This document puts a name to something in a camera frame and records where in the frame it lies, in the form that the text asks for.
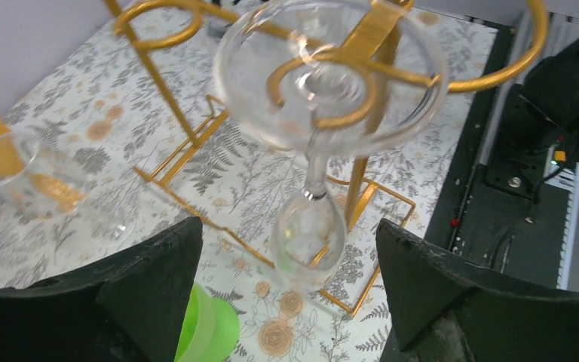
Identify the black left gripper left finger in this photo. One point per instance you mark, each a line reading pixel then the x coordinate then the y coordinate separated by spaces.
pixel 129 306

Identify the yellow plastic wine glass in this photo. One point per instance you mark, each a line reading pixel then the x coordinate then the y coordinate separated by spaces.
pixel 37 178

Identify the green plastic wine glass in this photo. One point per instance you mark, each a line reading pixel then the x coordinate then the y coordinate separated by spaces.
pixel 210 329

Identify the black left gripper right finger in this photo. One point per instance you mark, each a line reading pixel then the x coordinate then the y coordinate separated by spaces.
pixel 446 308

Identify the clear wine glass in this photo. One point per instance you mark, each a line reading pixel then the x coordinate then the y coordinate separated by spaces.
pixel 327 79
pixel 108 225

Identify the floral patterned tablecloth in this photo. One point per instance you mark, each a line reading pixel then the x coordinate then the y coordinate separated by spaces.
pixel 102 108

